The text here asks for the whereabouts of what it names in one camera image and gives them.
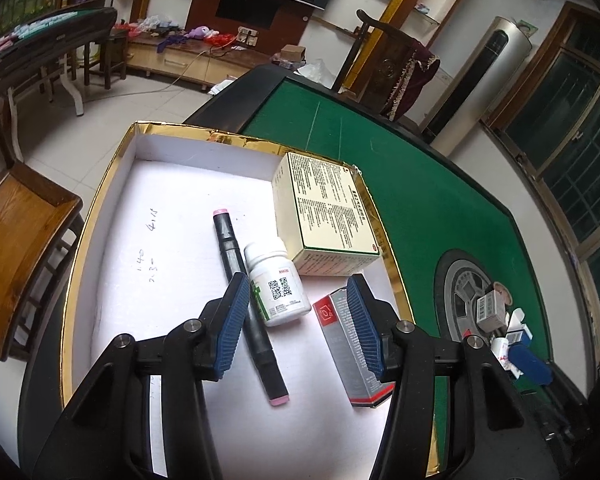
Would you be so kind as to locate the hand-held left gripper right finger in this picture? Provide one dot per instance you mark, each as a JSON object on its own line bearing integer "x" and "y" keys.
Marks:
{"x": 365, "y": 330}

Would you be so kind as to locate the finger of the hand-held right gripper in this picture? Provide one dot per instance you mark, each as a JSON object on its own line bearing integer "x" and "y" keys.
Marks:
{"x": 530, "y": 366}

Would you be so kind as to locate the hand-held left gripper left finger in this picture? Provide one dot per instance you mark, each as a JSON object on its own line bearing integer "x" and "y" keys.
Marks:
{"x": 232, "y": 325}

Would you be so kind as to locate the grey and red box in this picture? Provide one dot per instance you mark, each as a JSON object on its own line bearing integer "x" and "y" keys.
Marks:
{"x": 337, "y": 330}

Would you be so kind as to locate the white bottle with red print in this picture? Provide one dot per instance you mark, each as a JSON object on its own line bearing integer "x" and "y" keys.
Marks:
{"x": 500, "y": 352}

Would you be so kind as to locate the blue and white box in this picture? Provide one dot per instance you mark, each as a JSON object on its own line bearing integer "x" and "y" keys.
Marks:
{"x": 519, "y": 332}

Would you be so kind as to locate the white bottle with green label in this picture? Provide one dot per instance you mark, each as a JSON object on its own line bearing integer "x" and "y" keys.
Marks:
{"x": 275, "y": 270}

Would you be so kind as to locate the small white box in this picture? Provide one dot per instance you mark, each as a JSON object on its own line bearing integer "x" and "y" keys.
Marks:
{"x": 487, "y": 310}

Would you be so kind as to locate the tape roll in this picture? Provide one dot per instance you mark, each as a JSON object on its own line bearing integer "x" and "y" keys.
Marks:
{"x": 502, "y": 291}

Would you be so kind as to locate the black marker with pink ends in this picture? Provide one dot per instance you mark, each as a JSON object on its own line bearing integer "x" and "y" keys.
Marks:
{"x": 227, "y": 245}

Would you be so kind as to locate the large medicine carton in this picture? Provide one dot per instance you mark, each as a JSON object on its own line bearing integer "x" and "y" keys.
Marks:
{"x": 325, "y": 210}

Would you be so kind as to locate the gold-edged white cardboard box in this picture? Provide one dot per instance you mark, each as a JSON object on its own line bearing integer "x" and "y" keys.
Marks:
{"x": 170, "y": 210}

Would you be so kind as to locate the round table control panel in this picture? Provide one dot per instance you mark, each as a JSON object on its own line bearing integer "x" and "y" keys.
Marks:
{"x": 455, "y": 300}

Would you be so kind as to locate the brown wooden chair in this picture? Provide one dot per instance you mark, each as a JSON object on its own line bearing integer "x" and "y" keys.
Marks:
{"x": 20, "y": 240}

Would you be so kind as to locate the green-framed window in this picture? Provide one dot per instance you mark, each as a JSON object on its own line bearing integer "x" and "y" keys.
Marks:
{"x": 580, "y": 125}

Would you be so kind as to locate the maroon fringed cloth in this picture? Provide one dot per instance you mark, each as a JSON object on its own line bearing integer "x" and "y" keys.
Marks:
{"x": 412, "y": 80}

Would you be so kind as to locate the dark wooden chair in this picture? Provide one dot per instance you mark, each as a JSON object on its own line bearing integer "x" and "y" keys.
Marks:
{"x": 380, "y": 70}

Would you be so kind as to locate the white plastic bag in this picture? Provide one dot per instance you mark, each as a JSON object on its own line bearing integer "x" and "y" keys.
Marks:
{"x": 320, "y": 70}

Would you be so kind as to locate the wooden television cabinet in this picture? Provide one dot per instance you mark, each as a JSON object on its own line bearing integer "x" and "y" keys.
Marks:
{"x": 180, "y": 62}

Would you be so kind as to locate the small cardboard carton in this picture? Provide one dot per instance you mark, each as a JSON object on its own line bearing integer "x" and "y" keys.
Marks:
{"x": 292, "y": 53}

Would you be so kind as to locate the tower air conditioner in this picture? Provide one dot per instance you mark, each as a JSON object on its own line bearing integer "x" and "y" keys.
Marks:
{"x": 480, "y": 75}

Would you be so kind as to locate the purple plush toy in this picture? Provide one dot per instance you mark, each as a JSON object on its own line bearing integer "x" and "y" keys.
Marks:
{"x": 198, "y": 33}

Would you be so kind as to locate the small dark wooden stool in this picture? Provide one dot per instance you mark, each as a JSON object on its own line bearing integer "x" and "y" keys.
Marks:
{"x": 114, "y": 45}

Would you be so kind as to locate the folding mahjong table with tiles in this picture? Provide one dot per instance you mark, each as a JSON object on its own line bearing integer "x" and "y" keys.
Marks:
{"x": 55, "y": 30}

